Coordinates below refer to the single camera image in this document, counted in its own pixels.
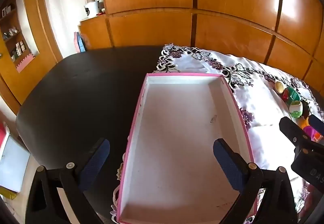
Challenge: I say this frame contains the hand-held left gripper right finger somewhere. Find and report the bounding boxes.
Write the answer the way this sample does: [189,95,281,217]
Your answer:
[213,138,299,224]

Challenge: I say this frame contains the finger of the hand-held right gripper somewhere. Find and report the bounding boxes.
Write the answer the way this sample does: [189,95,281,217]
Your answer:
[279,117,312,154]
[308,114,324,136]

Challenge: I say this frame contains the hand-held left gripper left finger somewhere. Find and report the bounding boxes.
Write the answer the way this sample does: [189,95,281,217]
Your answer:
[25,137,110,224]

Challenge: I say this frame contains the magenta plastic piece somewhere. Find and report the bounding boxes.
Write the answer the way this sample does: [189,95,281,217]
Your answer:
[304,125,318,140]

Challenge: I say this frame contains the dark brown fluted mould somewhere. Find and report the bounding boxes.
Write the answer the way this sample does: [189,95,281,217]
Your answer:
[300,100,310,119]

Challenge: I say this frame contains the white and green toy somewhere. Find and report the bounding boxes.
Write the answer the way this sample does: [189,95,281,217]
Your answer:
[289,101,303,118]

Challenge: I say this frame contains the green plastic spool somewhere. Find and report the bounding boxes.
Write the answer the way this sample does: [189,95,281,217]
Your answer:
[286,86,302,103]

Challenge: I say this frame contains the pink cardboard box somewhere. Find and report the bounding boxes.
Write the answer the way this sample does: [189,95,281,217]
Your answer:
[117,73,259,223]

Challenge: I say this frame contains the white embroidered floral tablecloth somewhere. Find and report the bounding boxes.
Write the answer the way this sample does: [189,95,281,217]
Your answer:
[110,43,324,224]

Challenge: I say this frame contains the white board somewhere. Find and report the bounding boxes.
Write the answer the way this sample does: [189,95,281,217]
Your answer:
[0,134,31,193]

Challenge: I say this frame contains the pink and blue foam boards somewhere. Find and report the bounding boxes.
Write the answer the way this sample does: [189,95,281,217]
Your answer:
[74,32,88,53]

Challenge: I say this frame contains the pink foam mat piece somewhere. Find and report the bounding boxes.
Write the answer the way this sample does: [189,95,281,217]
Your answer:
[16,53,34,73]

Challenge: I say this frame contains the wooden shelf cabinet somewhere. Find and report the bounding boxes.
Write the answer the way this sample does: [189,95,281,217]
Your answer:
[0,0,64,105]

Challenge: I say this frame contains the white round appliance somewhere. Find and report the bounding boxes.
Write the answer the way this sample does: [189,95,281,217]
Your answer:
[84,1,100,17]

